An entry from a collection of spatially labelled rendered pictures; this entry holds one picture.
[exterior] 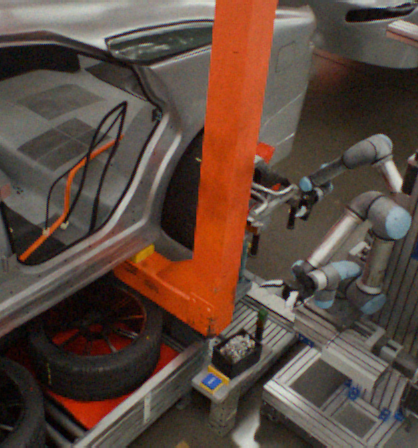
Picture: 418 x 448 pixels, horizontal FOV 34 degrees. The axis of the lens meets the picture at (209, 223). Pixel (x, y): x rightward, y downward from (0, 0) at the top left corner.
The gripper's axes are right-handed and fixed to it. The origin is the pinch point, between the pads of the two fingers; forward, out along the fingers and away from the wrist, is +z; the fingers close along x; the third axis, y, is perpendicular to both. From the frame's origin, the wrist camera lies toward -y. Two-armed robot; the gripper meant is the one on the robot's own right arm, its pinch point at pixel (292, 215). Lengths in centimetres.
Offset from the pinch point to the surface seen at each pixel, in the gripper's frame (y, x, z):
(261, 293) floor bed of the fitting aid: -75, -17, -11
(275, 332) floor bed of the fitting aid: -77, 8, 9
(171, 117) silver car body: 59, -46, 51
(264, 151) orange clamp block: 30.3, -22.4, 1.8
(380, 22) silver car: 30, -73, -225
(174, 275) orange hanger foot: -8, -19, 74
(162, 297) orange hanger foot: -24, -23, 76
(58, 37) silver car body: 106, -59, 104
